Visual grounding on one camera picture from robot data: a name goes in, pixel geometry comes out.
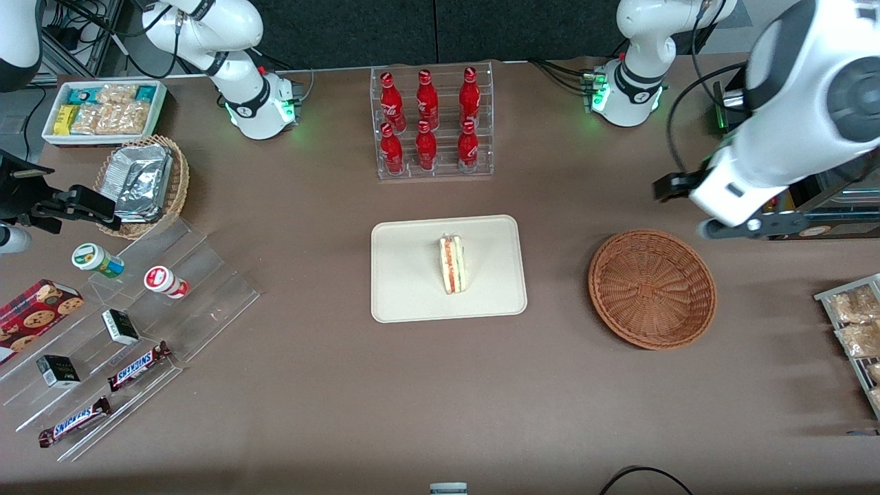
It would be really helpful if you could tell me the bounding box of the red lid drink cup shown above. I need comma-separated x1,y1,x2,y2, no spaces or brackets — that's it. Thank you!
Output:
144,265,190,300

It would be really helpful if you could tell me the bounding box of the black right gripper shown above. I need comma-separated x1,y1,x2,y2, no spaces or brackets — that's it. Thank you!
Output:
0,150,118,234

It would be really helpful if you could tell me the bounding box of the red cola bottle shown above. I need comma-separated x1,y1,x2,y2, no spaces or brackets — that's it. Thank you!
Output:
459,66,481,129
380,122,405,175
415,69,439,131
457,119,480,173
415,120,438,171
379,71,406,133

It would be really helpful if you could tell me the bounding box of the triangular sandwich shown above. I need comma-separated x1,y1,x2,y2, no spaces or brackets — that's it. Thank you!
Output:
439,234,469,295

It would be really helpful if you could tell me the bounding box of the clear bag of crackers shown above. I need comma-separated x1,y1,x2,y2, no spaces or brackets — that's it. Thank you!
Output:
96,84,138,107
110,101,152,135
70,103,114,135

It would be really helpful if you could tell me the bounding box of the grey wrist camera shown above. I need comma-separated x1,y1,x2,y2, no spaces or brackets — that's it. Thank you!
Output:
700,212,820,241
0,223,32,255

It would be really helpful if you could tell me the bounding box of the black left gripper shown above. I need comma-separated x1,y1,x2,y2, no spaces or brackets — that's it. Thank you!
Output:
653,162,712,203

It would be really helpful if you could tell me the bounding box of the cream plastic tray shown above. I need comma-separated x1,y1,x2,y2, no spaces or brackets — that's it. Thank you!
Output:
371,214,528,324

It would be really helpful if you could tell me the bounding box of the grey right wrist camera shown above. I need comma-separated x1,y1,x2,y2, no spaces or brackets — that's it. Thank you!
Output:
0,223,32,255

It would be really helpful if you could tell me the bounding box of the brown round wicker basket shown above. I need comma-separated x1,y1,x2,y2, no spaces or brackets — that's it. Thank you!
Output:
588,228,718,351

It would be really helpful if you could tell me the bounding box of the aluminium frame rack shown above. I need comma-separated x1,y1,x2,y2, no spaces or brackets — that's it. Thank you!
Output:
41,0,128,80

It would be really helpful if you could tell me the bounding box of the black food warmer cabinet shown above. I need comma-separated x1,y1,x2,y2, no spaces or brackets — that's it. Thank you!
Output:
763,151,880,241

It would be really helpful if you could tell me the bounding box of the clear acrylic bottle rack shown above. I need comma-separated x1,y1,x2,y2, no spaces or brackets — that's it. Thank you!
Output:
370,60,494,181

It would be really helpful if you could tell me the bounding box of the clear acrylic stepped stand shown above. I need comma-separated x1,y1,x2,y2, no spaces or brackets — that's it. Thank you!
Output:
0,217,261,463

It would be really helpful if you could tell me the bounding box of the white rectangular snack bin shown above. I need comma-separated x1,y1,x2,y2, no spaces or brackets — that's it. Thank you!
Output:
41,80,168,147

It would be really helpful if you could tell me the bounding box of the small black box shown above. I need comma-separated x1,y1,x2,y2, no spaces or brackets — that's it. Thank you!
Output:
36,355,82,389
102,309,141,346

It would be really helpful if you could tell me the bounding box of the Snickers chocolate bar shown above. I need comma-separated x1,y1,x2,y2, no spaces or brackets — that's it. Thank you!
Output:
38,397,112,448
107,341,173,393

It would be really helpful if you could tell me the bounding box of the black box with green light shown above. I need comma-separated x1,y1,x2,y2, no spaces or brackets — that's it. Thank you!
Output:
714,81,750,135

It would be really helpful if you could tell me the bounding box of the black base cable bundle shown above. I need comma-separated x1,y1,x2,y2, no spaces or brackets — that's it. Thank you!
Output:
528,58,593,94

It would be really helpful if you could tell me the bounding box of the green lid drink cup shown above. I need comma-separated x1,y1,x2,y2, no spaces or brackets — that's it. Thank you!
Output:
71,243,126,279

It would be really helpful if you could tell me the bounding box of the silver foil pack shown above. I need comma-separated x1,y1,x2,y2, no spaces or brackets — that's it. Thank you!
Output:
115,203,167,223
110,144,174,208

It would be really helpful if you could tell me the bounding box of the black looped cable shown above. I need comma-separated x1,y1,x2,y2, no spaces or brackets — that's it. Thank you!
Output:
598,466,695,495

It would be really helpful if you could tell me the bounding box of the red cookie box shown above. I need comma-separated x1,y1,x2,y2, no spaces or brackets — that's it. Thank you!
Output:
0,278,85,365

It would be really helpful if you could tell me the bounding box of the grey wire rack tray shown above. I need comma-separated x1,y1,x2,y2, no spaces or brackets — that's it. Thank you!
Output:
814,274,880,420

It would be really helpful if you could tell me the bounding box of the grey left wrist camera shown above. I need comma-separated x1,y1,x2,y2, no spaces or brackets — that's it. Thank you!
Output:
700,212,820,241

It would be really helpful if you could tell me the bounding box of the light tan wicker basket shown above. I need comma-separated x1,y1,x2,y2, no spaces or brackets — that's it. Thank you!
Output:
94,135,190,240

